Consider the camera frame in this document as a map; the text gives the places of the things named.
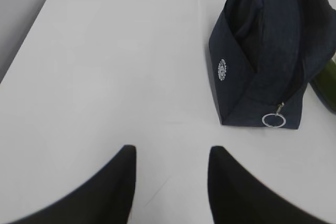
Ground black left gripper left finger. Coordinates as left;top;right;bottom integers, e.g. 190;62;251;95
17;145;137;223

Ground green cucumber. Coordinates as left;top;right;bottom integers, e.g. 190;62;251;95
310;55;335;114

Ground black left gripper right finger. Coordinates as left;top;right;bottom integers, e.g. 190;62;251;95
207;146;335;223

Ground dark blue lunch bag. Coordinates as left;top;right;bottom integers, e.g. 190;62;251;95
209;0;335;130

